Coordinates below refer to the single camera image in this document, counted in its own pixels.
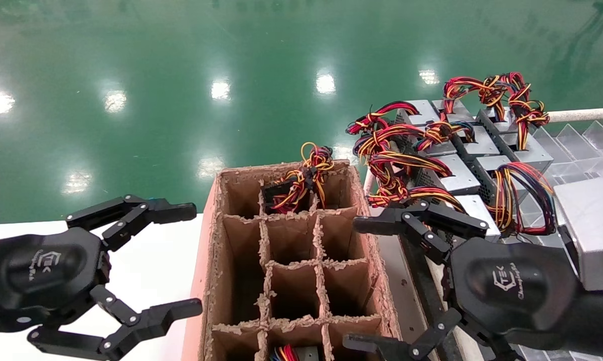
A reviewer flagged brown cardboard box with dividers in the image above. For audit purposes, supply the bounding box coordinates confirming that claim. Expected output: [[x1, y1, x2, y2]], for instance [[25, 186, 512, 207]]
[[182, 159, 407, 361]]

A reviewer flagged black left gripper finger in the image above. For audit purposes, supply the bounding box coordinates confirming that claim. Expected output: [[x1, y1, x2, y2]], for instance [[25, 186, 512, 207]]
[[66, 195, 198, 251], [27, 285, 203, 361]]

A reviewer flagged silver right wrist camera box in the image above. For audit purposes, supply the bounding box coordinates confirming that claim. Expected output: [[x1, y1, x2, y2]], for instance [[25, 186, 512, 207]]
[[554, 178, 603, 291]]

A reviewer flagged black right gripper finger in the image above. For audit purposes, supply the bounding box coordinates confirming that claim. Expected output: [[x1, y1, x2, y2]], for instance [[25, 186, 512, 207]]
[[343, 307, 525, 361], [352, 201, 490, 265]]

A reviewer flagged white horizontal pipe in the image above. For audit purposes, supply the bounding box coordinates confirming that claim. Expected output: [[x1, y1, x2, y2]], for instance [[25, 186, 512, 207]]
[[547, 107, 603, 123]]

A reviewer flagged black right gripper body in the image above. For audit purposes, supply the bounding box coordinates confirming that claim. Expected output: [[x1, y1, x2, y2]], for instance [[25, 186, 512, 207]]
[[449, 237, 583, 350]]

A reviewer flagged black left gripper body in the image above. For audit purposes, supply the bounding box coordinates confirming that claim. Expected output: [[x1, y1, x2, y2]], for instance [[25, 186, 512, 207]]
[[0, 227, 111, 335]]

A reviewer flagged dark metal frame rail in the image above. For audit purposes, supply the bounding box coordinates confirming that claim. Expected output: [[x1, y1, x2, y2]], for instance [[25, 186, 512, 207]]
[[382, 201, 463, 361]]

